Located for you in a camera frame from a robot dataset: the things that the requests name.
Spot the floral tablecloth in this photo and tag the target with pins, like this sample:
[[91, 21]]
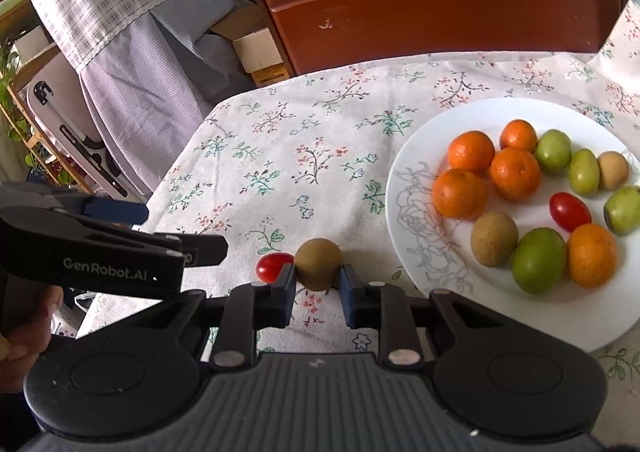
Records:
[[300, 132]]

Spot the white folded table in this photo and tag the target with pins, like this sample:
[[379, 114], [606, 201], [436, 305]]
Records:
[[55, 112]]

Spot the wooden plant rack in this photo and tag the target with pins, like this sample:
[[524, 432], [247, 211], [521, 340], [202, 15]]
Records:
[[37, 142]]

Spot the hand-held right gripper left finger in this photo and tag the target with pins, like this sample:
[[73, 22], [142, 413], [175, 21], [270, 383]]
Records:
[[286, 292]]

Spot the green jujube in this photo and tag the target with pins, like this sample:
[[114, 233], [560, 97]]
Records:
[[583, 171], [622, 209], [539, 259], [553, 151]]

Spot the brown longan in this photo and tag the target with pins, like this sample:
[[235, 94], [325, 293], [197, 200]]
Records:
[[318, 263], [613, 171], [494, 238]]

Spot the red-brown wooden nightstand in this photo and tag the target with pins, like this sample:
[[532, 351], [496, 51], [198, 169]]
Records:
[[425, 7]]

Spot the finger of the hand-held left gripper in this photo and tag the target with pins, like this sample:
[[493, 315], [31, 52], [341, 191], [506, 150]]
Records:
[[205, 249], [120, 212]]

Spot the red cherry tomato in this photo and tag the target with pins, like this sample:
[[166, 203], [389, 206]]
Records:
[[274, 266], [570, 211]]

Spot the person's left hand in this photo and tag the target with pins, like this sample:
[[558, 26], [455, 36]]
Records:
[[25, 322]]

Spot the white plate with line drawing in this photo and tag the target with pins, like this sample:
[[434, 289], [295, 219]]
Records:
[[575, 317]]

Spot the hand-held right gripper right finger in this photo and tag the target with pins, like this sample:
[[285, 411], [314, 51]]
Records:
[[348, 297]]

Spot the open cardboard box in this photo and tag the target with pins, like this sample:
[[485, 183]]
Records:
[[260, 50]]

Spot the lilac striped cloth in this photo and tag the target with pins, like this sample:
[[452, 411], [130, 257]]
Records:
[[150, 107]]

